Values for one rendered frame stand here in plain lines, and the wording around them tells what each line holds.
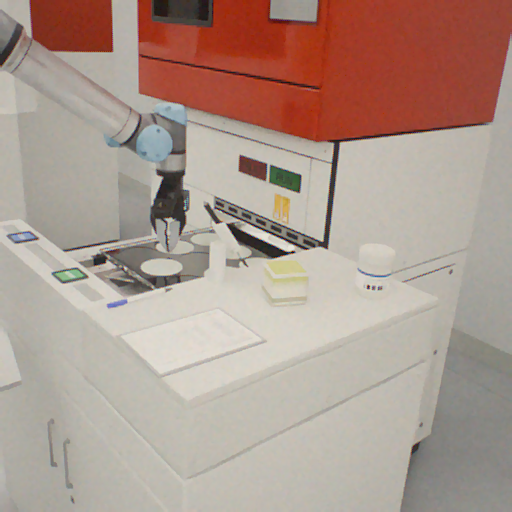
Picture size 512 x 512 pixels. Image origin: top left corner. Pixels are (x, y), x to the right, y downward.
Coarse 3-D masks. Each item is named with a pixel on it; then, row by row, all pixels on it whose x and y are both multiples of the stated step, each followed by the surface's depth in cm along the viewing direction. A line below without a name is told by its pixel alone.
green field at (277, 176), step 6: (270, 168) 157; (270, 174) 158; (276, 174) 156; (282, 174) 154; (288, 174) 153; (294, 174) 151; (270, 180) 158; (276, 180) 157; (282, 180) 155; (288, 180) 153; (294, 180) 151; (288, 186) 153; (294, 186) 152
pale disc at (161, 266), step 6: (162, 258) 152; (144, 264) 148; (150, 264) 148; (156, 264) 148; (162, 264) 149; (168, 264) 149; (174, 264) 149; (180, 264) 150; (144, 270) 145; (150, 270) 145; (156, 270) 145; (162, 270) 145; (168, 270) 146; (174, 270) 146; (180, 270) 146
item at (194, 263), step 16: (112, 256) 152; (128, 256) 152; (144, 256) 153; (160, 256) 153; (176, 256) 154; (192, 256) 155; (208, 256) 156; (256, 256) 158; (144, 272) 144; (192, 272) 145; (160, 288) 136
